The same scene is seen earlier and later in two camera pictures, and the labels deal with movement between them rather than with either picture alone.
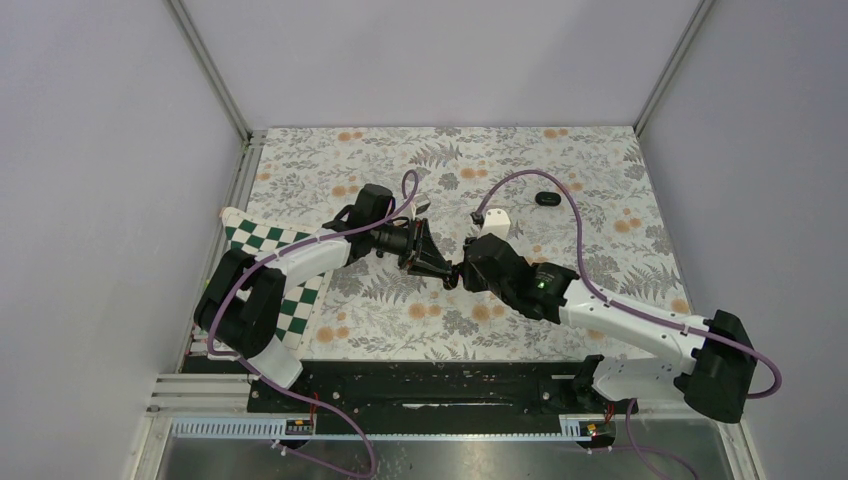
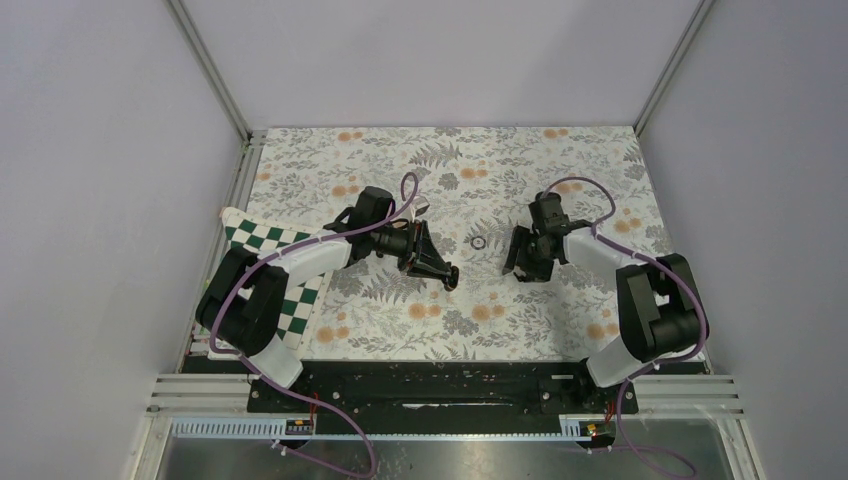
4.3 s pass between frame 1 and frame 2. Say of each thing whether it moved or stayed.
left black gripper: stayed
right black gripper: moved
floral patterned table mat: stayed
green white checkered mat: stayed
